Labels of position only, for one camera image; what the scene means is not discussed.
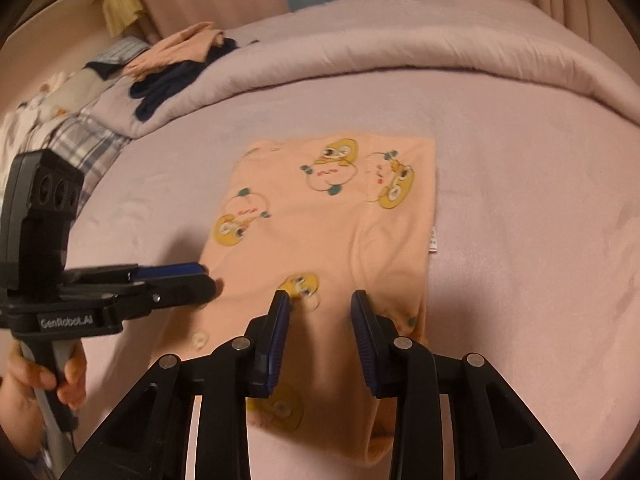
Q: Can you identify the person's left hand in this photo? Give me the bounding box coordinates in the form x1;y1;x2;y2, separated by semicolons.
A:
5;342;88;411

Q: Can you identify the peach cartoon print shirt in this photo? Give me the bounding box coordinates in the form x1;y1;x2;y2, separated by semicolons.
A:
152;135;438;468

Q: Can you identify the peach folded garment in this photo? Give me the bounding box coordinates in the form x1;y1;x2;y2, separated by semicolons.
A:
122;21;228;81

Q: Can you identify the cream cloth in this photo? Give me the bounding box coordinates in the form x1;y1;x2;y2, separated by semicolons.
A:
0;67;96;161

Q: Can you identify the yellow pleated cloth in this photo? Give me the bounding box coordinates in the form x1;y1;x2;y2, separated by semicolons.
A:
102;0;146;38

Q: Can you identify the dark navy garment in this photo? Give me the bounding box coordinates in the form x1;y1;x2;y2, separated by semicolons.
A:
129;37;238;123

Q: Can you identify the person's left forearm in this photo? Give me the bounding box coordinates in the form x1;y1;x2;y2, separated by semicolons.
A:
0;375;48;461

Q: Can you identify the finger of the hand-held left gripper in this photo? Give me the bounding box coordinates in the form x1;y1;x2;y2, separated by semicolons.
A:
117;274;223;320
127;261;208;283

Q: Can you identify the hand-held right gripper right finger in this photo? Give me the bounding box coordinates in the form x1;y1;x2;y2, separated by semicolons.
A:
350;289;581;480

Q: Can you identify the grey duvet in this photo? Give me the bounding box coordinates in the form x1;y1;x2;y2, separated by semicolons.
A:
92;0;640;138

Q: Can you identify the dark striped cloth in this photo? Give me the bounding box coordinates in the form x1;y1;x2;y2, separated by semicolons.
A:
85;37;151;81

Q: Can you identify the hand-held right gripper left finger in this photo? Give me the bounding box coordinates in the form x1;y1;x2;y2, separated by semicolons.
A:
59;290;292;480

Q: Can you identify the bed with grey sheet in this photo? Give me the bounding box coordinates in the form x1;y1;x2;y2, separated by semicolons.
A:
0;55;640;480

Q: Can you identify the plaid bedsheet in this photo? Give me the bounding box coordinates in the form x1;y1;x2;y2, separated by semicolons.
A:
35;105;133;191

